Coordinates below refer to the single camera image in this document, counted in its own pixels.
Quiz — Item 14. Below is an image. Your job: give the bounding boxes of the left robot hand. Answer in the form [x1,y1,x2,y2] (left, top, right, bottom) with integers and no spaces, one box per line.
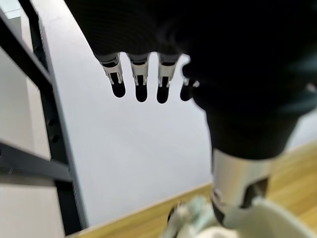
[64,0,317,227]

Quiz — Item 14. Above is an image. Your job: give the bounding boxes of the black metal shoe rack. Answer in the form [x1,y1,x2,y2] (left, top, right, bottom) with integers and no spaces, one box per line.
[0,0,89,238]

